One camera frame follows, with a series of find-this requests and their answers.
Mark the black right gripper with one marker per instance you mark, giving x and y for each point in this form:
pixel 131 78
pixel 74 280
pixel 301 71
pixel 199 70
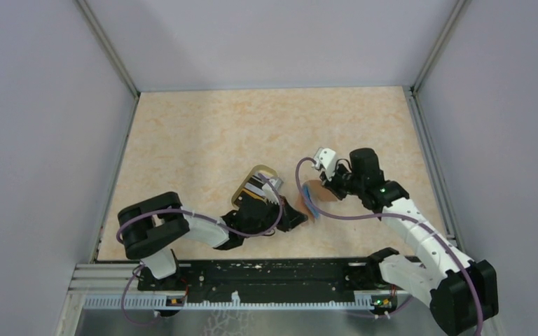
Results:
pixel 330 183

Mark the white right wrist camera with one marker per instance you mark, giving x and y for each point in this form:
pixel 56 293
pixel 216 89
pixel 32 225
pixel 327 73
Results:
pixel 325 160

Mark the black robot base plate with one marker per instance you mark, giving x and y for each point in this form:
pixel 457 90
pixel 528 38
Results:
pixel 259 281

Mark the white slotted cable duct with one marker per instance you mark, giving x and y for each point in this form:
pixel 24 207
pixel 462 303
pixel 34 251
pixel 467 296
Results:
pixel 162 302

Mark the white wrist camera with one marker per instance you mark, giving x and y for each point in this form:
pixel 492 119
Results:
pixel 269 188
pixel 325 160

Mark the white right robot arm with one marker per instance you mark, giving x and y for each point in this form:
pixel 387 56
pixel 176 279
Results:
pixel 459 292

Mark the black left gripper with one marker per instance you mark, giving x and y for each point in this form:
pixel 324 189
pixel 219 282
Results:
pixel 290 218

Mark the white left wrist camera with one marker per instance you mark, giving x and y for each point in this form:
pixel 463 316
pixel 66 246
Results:
pixel 269 188

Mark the beige oval tray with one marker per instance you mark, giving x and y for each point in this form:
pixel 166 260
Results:
pixel 240 195

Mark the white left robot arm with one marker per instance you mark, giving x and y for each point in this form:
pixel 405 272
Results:
pixel 146 229

